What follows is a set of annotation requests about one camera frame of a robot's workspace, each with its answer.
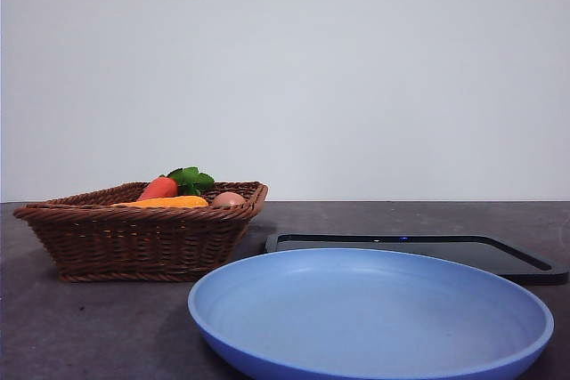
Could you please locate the pale brown egg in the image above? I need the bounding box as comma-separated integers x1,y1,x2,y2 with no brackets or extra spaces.
210,191,248,209

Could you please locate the yellow corn cob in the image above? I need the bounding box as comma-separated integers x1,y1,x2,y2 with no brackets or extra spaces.
110,195,209,209

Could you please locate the blue round plate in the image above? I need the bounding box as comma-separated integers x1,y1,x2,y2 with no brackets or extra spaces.
187,247,556,380

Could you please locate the orange carrot with green leaves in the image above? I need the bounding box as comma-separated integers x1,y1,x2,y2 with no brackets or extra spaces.
136,166,216,202

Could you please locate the black rectangular tray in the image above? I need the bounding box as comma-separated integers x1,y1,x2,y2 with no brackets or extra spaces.
264,233,570,287

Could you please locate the brown wicker basket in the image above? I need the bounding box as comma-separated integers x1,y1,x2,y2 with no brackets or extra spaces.
12,181,270,284

